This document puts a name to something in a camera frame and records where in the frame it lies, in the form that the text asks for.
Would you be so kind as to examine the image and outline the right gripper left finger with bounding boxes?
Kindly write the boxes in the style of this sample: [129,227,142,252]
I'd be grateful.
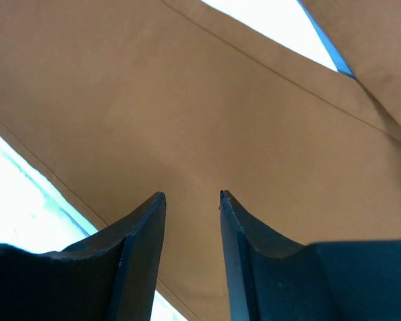
[0,192,166,320]

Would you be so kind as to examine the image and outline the brown trousers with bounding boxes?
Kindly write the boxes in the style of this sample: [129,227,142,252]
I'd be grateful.
[0,1,401,320]

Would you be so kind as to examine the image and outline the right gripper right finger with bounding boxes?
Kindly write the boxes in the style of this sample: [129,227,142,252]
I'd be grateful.
[220,191,401,320]

